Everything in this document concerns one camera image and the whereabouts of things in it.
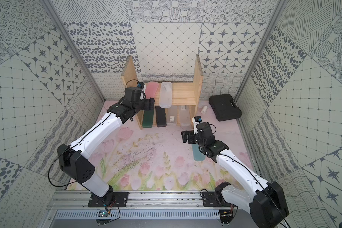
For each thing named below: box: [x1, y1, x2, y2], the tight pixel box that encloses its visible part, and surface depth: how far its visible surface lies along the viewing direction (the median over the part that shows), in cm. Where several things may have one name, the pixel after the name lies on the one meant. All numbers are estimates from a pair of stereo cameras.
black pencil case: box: [155, 105, 167, 128], surface depth 100 cm
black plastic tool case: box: [208, 93, 243, 122], surface depth 113 cm
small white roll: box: [200, 105, 208, 115], surface depth 111 cm
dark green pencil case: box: [142, 109, 154, 128], surface depth 101 cm
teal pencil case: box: [191, 143, 206, 162], surface depth 90 cm
